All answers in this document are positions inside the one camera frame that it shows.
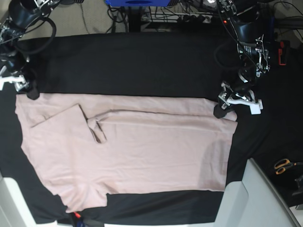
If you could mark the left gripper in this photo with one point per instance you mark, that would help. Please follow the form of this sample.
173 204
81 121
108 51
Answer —
236 88

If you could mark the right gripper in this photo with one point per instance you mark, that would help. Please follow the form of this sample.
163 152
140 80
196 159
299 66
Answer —
32 91

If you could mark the pink T-shirt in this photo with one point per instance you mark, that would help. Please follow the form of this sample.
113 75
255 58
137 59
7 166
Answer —
85 147

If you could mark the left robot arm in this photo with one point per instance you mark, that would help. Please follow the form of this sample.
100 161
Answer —
243 21

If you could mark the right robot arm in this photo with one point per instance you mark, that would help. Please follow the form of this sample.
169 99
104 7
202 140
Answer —
22 14

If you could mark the black table cloth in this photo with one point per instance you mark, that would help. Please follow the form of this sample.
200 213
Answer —
161 64

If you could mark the red and black clamp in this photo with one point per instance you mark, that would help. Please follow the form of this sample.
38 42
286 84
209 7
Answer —
283 52

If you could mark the white power strip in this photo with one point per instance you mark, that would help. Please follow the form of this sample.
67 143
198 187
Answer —
176 18

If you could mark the white bin left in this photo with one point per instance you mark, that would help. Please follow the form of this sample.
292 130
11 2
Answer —
14 211

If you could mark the blue box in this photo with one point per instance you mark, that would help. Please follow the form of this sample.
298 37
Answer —
137 3

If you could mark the orange blue clamp bottom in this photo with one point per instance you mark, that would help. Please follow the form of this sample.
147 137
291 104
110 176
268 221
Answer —
76 220

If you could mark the orange handled scissors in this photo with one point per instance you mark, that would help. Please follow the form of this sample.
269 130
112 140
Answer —
284 164

